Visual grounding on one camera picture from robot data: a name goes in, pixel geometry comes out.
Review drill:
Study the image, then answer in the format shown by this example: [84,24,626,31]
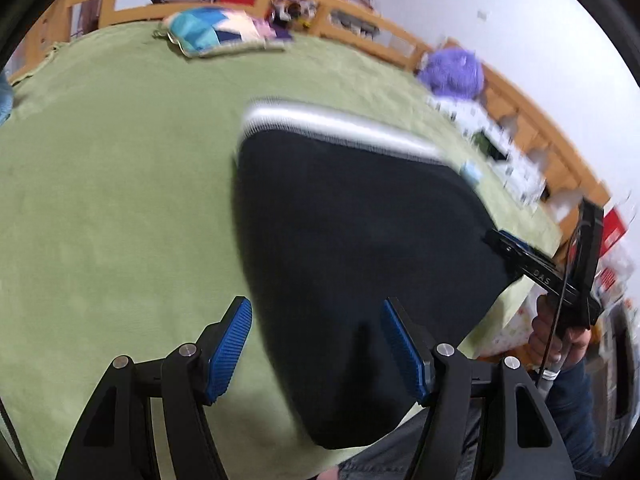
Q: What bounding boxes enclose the green fleece blanket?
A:
[0,25,563,480]

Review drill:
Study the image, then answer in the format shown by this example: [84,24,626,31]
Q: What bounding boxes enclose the person's right hand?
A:
[530,294,592,367]

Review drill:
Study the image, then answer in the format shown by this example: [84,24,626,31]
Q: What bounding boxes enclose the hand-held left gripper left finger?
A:
[55,296,253,480]

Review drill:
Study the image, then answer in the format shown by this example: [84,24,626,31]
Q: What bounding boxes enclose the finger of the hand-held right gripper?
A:
[482,229,536,263]

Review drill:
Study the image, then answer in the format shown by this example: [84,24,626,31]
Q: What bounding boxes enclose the person's right forearm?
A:
[545,359,598,466]

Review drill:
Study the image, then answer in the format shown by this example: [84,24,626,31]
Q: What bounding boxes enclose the small black device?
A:
[472,130,507,162]

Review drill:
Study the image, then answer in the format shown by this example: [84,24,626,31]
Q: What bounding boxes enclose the black cable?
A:
[536,220,588,386]

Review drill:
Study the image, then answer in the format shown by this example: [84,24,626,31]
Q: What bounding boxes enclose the red cardboard box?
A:
[597,207,628,261]

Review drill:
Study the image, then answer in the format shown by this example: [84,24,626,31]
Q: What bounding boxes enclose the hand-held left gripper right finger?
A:
[381,297,576,480]

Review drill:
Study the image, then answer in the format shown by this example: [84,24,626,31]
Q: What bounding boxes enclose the purple plush toy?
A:
[417,47,486,101]

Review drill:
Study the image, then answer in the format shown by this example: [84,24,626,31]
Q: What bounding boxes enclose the white patterned cloth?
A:
[430,95,546,201]

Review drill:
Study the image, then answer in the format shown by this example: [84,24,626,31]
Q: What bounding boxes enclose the person's blue jeans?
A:
[337,400,501,480]

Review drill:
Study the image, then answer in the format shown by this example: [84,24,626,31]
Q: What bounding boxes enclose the colourful patchwork pillow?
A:
[154,6,287,58]

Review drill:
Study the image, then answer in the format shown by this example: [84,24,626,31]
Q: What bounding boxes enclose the black pants with white stripe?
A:
[232,97,526,451]

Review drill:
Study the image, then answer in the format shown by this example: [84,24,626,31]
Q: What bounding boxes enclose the light blue plush blanket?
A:
[0,72,13,123]

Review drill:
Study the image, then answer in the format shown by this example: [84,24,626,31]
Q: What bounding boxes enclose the wooden bed frame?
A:
[10,0,613,221]

